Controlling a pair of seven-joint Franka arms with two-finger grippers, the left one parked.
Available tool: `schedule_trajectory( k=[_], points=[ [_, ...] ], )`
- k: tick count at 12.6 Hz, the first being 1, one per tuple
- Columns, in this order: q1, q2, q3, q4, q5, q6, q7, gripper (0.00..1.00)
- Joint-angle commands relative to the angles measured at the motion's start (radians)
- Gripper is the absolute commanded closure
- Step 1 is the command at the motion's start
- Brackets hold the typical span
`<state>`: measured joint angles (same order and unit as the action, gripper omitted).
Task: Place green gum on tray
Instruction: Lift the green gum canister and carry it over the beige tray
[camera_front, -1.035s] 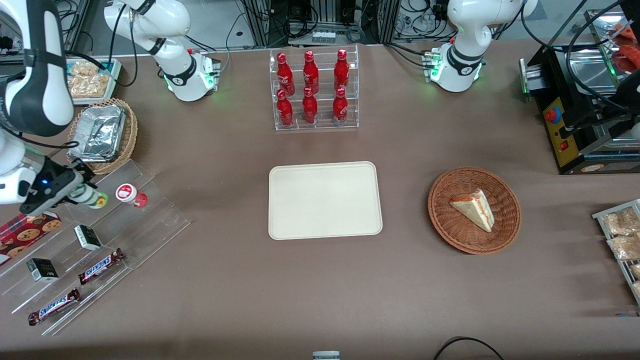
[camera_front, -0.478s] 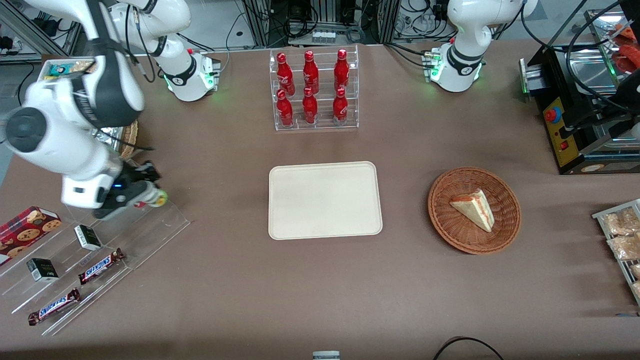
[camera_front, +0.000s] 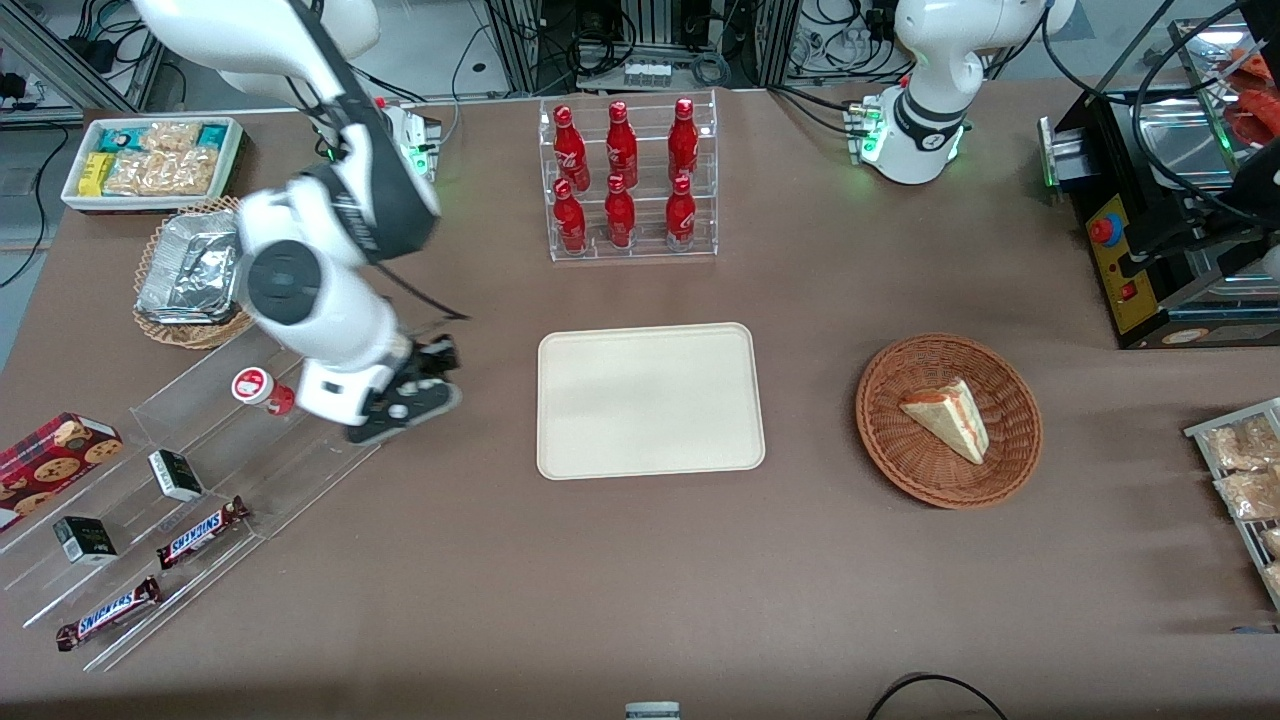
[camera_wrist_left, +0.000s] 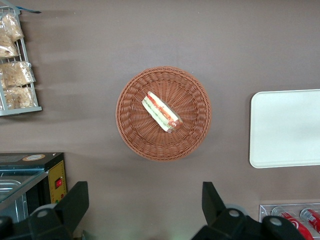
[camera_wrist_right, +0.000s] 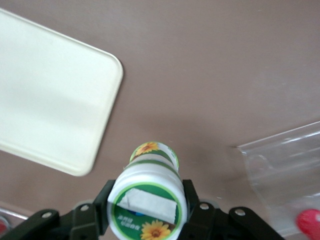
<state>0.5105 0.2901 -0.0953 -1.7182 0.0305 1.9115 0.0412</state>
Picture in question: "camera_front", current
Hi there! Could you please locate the small clear snack bag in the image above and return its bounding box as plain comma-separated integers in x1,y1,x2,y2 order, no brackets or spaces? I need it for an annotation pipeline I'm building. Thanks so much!
140,120,204,156

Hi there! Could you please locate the aluminium foil tray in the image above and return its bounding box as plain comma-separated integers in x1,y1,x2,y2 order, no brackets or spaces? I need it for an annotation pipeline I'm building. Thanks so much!
136,209,247,326

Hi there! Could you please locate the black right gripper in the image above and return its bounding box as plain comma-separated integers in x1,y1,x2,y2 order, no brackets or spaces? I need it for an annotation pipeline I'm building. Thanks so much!
364,335,462,417

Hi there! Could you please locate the brown round wicker basket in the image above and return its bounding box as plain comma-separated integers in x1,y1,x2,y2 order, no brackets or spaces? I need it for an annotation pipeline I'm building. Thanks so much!
855,333,1044,510

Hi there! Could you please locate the red gum bottle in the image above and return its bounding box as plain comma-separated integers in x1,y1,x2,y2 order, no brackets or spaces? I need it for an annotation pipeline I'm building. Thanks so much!
231,367,297,417

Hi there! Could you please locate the clear acrylic stepped display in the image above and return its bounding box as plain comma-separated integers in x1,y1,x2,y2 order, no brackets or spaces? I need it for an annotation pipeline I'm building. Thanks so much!
0,318,383,673

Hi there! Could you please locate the small black box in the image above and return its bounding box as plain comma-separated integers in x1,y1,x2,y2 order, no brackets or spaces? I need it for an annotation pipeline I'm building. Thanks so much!
52,515,119,566
148,449,205,503

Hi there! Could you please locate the black cable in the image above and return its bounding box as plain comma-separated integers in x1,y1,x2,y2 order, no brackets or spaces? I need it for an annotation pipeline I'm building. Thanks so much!
865,674,1011,720

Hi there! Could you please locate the clear bag of snacks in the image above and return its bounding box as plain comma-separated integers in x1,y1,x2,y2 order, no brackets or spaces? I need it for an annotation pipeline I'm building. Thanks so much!
1203,415,1280,473
1213,470,1280,521

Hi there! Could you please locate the beige plastic tray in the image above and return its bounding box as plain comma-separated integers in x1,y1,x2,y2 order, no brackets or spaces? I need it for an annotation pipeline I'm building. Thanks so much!
536,321,767,482

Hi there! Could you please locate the red cookie box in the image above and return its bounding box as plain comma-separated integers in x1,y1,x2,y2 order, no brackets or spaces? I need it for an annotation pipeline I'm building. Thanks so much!
0,411,125,534

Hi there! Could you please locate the large clear snack bag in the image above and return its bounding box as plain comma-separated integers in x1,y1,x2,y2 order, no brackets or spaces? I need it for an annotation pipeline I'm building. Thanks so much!
103,147,223,198

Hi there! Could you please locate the light wicker basket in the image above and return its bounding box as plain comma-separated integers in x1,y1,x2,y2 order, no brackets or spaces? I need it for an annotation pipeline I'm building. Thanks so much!
133,195,263,350

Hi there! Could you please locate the Snickers chocolate bar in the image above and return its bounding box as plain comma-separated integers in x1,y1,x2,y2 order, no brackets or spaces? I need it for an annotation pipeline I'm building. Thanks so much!
55,575,163,653
155,496,251,571

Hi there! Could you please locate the tray of packaged snacks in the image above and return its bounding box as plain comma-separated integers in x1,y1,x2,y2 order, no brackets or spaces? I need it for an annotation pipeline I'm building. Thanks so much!
1184,398,1280,611

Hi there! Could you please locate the triangle sandwich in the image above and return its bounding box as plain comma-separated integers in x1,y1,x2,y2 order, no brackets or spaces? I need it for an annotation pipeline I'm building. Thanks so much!
898,377,991,466

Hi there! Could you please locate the red cola bottle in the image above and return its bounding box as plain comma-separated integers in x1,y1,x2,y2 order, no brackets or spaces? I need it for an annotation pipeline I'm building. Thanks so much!
553,104,591,191
667,97,700,181
665,174,697,249
606,100,639,186
604,174,637,249
553,178,588,254

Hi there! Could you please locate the clear acrylic bottle rack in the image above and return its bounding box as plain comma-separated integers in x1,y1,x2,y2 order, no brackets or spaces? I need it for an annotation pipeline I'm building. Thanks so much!
538,89,719,263

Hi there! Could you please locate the black machine with yellow panel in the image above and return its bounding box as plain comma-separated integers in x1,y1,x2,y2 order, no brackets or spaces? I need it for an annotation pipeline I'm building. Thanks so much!
1038,18,1280,351

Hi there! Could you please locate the white plastic bin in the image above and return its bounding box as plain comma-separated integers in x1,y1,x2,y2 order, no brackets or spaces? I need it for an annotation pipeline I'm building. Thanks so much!
60,116,244,215

